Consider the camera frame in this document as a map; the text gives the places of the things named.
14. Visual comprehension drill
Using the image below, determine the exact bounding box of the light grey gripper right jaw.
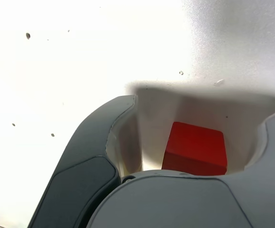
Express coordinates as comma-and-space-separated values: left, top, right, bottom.
86, 110, 275, 228

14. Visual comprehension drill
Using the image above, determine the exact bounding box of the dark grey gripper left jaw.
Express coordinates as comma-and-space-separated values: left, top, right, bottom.
29, 94, 144, 228

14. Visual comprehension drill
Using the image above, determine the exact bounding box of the red cube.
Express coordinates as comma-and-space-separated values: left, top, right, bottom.
161, 121, 228, 177

